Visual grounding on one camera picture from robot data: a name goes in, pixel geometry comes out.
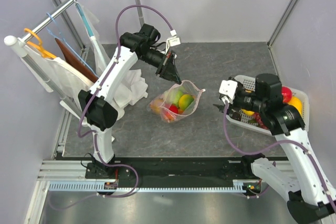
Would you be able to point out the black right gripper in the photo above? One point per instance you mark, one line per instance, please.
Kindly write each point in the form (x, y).
(233, 105)

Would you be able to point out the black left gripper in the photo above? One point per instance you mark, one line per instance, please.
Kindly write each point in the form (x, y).
(168, 71)

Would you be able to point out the green cabbage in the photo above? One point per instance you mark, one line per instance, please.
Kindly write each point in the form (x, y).
(174, 96)

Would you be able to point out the clear pink-dotted zip bag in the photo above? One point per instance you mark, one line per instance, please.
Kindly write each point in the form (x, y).
(188, 87)

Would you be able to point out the green-yellow mango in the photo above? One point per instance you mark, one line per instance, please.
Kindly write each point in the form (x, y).
(185, 101)

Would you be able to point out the orange citrus fruit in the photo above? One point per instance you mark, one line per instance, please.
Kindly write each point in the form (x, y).
(155, 105)

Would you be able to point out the red apple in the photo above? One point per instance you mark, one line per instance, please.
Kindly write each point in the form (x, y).
(173, 108)

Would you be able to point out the orange carrot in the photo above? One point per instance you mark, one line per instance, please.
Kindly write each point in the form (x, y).
(170, 116)

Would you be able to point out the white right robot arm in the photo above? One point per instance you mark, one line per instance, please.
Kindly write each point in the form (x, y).
(310, 197)

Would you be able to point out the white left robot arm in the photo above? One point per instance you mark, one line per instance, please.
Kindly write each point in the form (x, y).
(96, 103)

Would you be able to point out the dark purple mangosteen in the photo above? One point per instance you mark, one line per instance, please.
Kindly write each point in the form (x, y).
(236, 116)

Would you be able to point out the yellow corn cob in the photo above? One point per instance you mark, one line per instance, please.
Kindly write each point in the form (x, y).
(248, 113)

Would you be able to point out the white plastic basket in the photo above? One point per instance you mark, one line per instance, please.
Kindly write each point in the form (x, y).
(267, 100)

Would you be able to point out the purple grape bunch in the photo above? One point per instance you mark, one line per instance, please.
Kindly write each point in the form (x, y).
(257, 117)

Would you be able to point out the teal hanger with white cloth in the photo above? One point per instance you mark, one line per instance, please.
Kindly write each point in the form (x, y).
(89, 21)

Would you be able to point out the red tomato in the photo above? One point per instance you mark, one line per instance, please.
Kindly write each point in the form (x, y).
(286, 94)

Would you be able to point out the yellow mango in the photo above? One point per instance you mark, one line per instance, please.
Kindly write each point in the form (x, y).
(296, 102)

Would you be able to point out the brown garment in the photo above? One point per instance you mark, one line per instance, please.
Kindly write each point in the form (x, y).
(71, 59)

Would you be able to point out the white garment on hanger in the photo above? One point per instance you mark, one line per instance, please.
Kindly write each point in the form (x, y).
(70, 80)

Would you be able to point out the orange hanger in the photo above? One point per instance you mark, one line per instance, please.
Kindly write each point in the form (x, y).
(43, 52)

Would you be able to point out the metal clothes rack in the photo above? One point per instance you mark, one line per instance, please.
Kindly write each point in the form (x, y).
(17, 45)

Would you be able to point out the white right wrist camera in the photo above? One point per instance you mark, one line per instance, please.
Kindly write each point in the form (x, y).
(227, 91)

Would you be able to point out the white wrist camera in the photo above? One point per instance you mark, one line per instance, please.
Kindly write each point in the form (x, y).
(227, 91)
(173, 40)

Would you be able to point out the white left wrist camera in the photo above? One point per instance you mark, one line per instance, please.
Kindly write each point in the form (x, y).
(173, 40)

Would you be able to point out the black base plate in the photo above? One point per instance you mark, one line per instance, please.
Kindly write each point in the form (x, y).
(173, 171)

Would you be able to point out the blue wire hanger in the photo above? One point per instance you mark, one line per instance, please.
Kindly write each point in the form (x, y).
(63, 40)

